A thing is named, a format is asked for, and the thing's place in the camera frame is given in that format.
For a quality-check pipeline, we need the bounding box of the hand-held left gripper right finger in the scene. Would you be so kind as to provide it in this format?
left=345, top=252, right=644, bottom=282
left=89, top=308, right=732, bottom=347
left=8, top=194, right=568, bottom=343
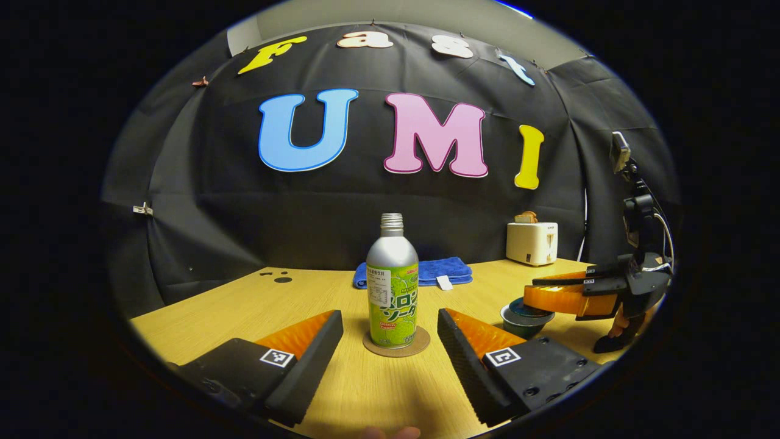
left=436, top=307, right=602, bottom=429

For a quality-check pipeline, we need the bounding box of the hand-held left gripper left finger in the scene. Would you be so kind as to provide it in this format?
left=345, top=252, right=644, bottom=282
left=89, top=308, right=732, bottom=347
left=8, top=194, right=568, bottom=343
left=165, top=309, right=344, bottom=429

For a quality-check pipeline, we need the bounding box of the teal teacup lid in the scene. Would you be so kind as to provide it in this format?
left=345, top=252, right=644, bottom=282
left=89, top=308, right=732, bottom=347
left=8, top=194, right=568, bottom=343
left=509, top=297, right=553, bottom=319

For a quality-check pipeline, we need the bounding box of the round brown coaster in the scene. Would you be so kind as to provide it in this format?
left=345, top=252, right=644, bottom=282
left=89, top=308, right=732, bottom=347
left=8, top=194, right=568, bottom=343
left=362, top=324, right=431, bottom=359

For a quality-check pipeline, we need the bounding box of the teal ceramic teacup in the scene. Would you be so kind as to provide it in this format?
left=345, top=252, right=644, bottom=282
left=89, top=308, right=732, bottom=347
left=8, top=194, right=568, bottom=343
left=500, top=304, right=557, bottom=340

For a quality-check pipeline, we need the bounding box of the silver green label water bottle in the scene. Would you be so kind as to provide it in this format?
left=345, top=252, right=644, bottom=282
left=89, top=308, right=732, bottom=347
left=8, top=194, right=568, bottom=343
left=365, top=212, right=420, bottom=350

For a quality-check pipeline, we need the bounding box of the white toaster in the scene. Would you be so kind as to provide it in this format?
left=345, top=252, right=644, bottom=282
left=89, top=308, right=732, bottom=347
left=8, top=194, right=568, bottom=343
left=505, top=221, right=559, bottom=268

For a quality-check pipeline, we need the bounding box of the blue folded towel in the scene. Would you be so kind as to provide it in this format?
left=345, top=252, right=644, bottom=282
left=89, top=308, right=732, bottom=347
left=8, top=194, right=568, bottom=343
left=352, top=256, right=474, bottom=290

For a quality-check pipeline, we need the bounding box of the black backdrop cloth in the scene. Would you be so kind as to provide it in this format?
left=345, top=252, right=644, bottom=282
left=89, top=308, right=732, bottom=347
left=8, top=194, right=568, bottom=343
left=101, top=21, right=680, bottom=318

